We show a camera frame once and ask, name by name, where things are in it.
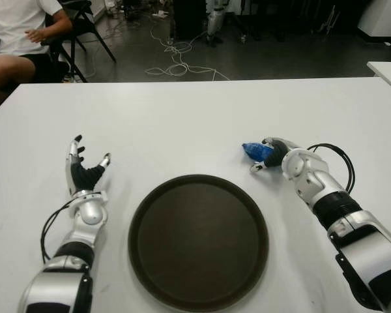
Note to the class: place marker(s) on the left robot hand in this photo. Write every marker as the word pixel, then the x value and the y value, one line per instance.
pixel 83 177

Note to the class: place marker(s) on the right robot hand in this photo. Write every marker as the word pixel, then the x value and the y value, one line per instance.
pixel 277 156

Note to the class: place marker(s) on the blue Oreo packet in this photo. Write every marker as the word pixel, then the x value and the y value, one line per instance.
pixel 255 150

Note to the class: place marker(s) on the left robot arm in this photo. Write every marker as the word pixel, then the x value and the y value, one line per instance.
pixel 89 213

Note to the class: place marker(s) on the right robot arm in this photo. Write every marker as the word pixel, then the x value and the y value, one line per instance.
pixel 312 182

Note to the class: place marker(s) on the round dark brown tray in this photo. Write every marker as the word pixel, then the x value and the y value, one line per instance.
pixel 198 238

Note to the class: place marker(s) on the folded metal stand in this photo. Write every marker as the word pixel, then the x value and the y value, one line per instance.
pixel 330 19

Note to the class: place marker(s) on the black folding chair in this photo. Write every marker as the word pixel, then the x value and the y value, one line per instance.
pixel 83 27

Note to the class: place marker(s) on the black equipment case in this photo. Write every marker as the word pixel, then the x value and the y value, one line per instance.
pixel 189 19

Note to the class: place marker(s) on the seated person in white shirt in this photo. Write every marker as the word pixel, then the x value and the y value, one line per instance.
pixel 16 26

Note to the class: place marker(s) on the white cabinet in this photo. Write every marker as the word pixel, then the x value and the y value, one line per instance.
pixel 384 16

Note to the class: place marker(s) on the white power strip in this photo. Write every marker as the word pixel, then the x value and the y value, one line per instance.
pixel 160 13

